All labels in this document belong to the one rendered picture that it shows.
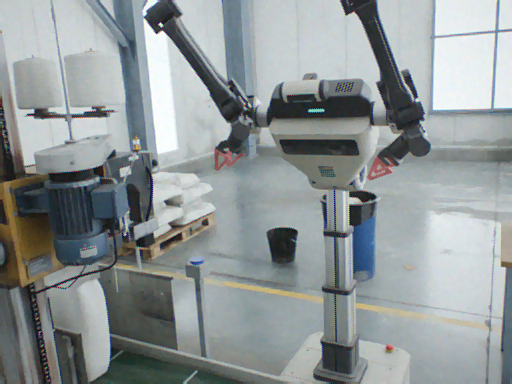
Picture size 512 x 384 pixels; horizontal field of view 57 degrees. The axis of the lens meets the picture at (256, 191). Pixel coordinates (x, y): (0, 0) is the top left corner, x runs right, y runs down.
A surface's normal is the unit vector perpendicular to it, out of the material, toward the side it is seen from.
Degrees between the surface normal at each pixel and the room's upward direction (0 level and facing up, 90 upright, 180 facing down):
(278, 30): 90
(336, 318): 90
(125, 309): 90
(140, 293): 90
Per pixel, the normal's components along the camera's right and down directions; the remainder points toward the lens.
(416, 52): -0.46, 0.22
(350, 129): -0.33, -0.60
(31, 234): 0.89, 0.05
